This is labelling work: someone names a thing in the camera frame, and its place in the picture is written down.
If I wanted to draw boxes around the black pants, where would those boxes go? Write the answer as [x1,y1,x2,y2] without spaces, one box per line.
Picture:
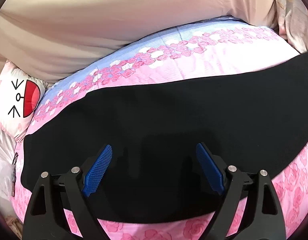
[21,52,308,224]

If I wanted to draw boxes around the silver satin cloth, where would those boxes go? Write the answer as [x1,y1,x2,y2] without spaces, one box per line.
[0,129,16,171]

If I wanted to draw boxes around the white cat face pillow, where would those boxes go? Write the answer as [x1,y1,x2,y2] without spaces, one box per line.
[0,61,47,141]

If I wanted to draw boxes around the pink floral bed sheet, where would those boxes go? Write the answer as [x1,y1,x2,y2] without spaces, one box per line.
[12,17,308,239]

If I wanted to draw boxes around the beige curtain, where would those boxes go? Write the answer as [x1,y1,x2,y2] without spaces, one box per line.
[0,0,275,83]

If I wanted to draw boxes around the floral patterned fabric right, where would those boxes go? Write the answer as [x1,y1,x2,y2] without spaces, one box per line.
[275,0,308,53]

